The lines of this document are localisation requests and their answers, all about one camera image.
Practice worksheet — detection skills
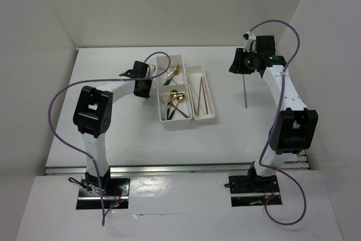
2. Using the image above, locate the white plastic spoon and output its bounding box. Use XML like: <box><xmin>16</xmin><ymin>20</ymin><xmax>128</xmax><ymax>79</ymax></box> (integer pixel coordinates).
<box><xmin>161</xmin><ymin>94</ymin><xmax>170</xmax><ymax>121</ymax></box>

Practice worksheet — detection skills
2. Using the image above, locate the gold spoon green handle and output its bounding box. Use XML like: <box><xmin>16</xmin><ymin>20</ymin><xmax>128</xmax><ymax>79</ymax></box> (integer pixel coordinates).
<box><xmin>167</xmin><ymin>93</ymin><xmax>185</xmax><ymax>120</ymax></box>
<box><xmin>166</xmin><ymin>90</ymin><xmax>178</xmax><ymax>120</ymax></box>

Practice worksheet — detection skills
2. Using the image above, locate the dark wooden spoon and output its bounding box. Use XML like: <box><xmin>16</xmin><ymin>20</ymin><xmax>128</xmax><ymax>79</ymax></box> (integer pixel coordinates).
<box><xmin>173</xmin><ymin>105</ymin><xmax>189</xmax><ymax>119</ymax></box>

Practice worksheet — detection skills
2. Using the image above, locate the gold fork green handle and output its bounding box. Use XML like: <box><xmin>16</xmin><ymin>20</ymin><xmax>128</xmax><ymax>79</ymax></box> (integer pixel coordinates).
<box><xmin>163</xmin><ymin>65</ymin><xmax>181</xmax><ymax>86</ymax></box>

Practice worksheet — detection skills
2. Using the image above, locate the small silver fork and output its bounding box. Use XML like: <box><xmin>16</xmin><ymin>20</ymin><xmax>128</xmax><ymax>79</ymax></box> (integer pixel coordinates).
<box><xmin>168</xmin><ymin>66</ymin><xmax>175</xmax><ymax>78</ymax></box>

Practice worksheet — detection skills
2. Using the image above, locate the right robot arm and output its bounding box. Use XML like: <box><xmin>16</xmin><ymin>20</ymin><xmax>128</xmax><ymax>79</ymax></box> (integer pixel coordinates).
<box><xmin>229</xmin><ymin>33</ymin><xmax>318</xmax><ymax>192</ymax></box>

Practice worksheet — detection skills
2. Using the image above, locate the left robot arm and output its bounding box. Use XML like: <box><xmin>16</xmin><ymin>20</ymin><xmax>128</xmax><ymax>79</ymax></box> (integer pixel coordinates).
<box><xmin>73</xmin><ymin>61</ymin><xmax>156</xmax><ymax>195</ymax></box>

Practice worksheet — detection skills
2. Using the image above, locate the white divided utensil tray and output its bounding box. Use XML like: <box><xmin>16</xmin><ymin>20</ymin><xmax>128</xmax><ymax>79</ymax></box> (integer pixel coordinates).
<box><xmin>156</xmin><ymin>55</ymin><xmax>193</xmax><ymax>129</ymax></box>

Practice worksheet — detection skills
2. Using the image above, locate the white narrow tray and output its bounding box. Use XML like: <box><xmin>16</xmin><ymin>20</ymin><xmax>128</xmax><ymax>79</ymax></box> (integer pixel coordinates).
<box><xmin>186</xmin><ymin>65</ymin><xmax>215</xmax><ymax>124</ymax></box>

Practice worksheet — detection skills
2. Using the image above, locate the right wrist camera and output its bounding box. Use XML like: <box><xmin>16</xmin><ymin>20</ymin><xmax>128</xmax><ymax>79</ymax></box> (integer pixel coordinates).
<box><xmin>243</xmin><ymin>31</ymin><xmax>257</xmax><ymax>52</ymax></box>

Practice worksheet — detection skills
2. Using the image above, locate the aluminium side rail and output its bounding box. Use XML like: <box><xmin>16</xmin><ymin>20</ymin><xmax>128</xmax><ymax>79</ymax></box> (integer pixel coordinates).
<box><xmin>265</xmin><ymin>45</ymin><xmax>311</xmax><ymax>170</ymax></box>

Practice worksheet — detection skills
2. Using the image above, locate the aluminium front rail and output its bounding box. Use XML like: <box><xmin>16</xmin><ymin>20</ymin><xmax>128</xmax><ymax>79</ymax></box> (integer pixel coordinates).
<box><xmin>45</xmin><ymin>162</ymin><xmax>308</xmax><ymax>177</ymax></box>

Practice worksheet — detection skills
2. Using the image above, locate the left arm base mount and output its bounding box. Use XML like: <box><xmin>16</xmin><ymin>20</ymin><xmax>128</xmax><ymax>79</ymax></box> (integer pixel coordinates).
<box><xmin>68</xmin><ymin>174</ymin><xmax>130</xmax><ymax>210</ymax></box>

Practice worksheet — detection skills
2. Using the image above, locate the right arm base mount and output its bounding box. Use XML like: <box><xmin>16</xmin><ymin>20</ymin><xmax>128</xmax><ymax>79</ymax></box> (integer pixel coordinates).
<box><xmin>224</xmin><ymin>169</ymin><xmax>283</xmax><ymax>207</ymax></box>

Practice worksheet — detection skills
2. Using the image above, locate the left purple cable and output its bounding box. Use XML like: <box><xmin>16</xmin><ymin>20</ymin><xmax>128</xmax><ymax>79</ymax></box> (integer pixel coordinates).
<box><xmin>46</xmin><ymin>51</ymin><xmax>171</xmax><ymax>227</ymax></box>

